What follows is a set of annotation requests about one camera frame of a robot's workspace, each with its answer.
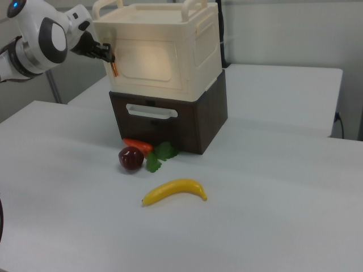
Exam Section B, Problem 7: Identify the white drawer handle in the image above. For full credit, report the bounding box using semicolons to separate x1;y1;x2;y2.
125;103;179;120

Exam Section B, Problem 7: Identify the orange toy carrot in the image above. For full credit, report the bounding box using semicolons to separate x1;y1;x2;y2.
123;138;181;174

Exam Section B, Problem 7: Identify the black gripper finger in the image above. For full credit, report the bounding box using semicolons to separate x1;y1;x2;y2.
97;42;113;56
95;53;116;63

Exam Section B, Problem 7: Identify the red toy apple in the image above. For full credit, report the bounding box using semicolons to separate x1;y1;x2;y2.
117;146;145;172

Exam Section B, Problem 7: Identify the cream plastic cabinet box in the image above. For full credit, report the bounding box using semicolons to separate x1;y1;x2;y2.
92;0;223;103

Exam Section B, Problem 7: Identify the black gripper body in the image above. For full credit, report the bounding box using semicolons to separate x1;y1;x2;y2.
70;30;101;58

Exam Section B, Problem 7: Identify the black floor cable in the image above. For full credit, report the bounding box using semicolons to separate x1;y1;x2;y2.
0;197;6;244

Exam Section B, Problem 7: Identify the dark wall cable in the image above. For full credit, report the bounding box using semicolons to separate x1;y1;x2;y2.
334;111;345;140

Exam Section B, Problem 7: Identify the dark brown drawer box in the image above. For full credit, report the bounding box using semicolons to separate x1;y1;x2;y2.
108;69;229;156

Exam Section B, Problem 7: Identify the yellow toy banana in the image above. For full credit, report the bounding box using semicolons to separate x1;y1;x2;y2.
141;177;208;207

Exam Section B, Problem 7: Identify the copper door handle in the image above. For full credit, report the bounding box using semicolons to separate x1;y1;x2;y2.
109;59;120;78

